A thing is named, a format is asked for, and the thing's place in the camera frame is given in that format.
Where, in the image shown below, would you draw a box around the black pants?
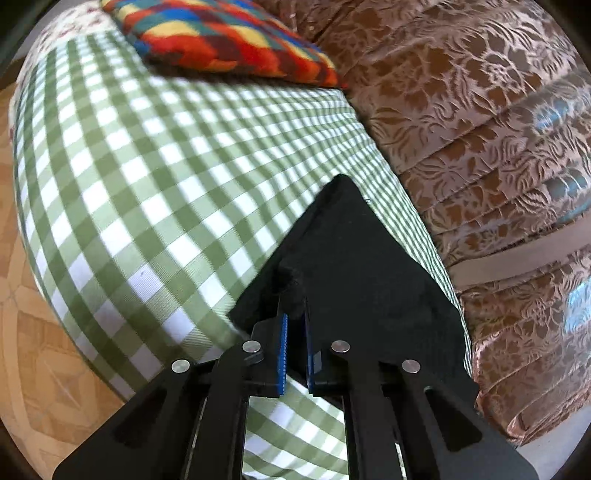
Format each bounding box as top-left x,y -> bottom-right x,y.
228,175 -> 479,404

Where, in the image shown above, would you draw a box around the brown floral curtain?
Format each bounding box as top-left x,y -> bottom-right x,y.
264,1 -> 590,445

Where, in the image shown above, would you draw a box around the green checkered bed sheet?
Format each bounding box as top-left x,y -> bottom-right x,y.
9,32 -> 475,480

